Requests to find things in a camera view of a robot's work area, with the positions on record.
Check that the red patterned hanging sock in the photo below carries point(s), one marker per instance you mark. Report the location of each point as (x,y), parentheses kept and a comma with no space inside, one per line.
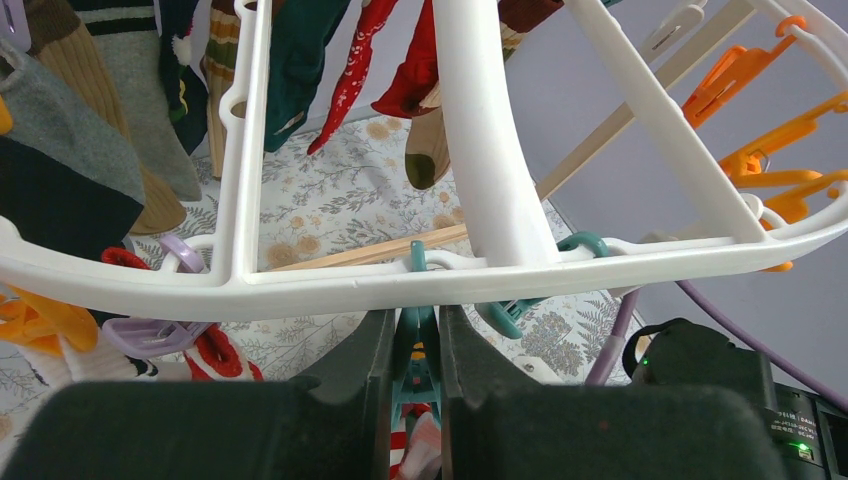
(373,17)

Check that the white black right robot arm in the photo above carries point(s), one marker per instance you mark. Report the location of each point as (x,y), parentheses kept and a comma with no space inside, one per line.
(808,432)

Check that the wooden hanger stand frame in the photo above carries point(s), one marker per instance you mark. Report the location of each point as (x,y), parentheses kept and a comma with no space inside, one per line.
(702,43)

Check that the dark teal hanging sock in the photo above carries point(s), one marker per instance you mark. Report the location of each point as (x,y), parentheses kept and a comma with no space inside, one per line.
(301,31)

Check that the orange clothespin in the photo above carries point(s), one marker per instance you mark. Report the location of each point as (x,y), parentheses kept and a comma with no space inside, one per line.
(735,69)

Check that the olive striped hanging sock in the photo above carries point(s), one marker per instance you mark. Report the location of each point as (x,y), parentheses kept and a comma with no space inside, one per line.
(427,158)

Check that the lilac clothespin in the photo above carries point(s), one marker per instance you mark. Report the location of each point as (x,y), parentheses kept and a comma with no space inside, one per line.
(145,338)

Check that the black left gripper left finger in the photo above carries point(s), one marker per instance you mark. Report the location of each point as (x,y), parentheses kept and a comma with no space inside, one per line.
(329,422)

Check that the large red sock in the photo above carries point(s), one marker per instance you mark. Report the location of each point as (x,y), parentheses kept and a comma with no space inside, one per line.
(416,444)

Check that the teal clothespin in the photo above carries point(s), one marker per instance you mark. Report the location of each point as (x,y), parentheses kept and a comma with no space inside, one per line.
(415,361)

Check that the grey sock tip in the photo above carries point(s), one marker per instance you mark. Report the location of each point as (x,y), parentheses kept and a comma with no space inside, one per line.
(49,118)

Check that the white oval clip hanger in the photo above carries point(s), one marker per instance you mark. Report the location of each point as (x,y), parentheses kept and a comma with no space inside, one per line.
(514,251)

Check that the white sock black stripes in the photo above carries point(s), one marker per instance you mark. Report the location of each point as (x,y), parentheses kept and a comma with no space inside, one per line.
(103,363)

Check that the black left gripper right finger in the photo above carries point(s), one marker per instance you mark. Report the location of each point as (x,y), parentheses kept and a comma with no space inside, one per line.
(499,423)

